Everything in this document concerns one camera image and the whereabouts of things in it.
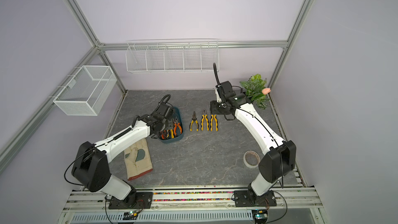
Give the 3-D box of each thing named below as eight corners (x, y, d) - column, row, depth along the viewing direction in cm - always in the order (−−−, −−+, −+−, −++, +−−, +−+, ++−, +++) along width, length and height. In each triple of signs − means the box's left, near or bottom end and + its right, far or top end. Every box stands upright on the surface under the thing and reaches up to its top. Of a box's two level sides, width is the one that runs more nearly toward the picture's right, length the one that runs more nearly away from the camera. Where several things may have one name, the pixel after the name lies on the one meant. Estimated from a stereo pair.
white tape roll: (244, 168, 86) (245, 166, 84) (242, 152, 91) (242, 150, 89) (260, 168, 85) (262, 166, 84) (257, 152, 91) (258, 150, 89)
